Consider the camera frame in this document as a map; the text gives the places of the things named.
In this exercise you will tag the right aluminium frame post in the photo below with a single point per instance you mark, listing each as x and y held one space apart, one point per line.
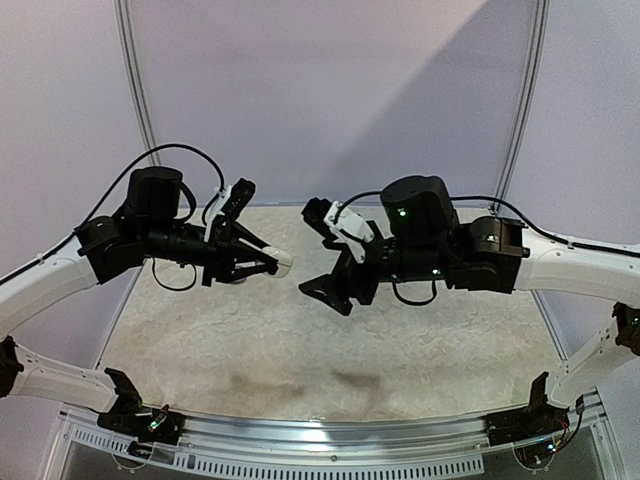
530 73

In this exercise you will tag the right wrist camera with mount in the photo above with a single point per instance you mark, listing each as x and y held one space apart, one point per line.
340 226

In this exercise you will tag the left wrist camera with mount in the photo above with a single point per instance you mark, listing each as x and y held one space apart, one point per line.
226 205

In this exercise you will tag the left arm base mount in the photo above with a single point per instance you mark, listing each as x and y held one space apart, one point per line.
129 416

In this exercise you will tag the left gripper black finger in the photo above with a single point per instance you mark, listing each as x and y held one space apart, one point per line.
241 270
244 241

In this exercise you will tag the aluminium front rail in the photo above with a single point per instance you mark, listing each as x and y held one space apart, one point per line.
214 447

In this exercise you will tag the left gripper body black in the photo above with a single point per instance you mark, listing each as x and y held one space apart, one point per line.
216 254

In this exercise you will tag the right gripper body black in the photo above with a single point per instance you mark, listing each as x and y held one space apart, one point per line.
353 270

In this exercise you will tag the left aluminium frame post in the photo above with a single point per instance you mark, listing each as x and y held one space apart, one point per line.
124 21

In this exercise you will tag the aluminium frame post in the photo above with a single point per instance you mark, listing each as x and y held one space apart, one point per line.
124 21
530 73

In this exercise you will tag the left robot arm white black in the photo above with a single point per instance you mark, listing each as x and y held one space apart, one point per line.
146 226

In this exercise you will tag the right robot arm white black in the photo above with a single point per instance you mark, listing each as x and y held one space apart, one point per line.
429 243

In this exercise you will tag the white earbud charging case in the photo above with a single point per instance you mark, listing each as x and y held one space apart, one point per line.
284 261

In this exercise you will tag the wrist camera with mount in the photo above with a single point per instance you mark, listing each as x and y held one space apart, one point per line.
226 205
340 226

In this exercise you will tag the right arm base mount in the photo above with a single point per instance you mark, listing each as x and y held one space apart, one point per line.
538 418

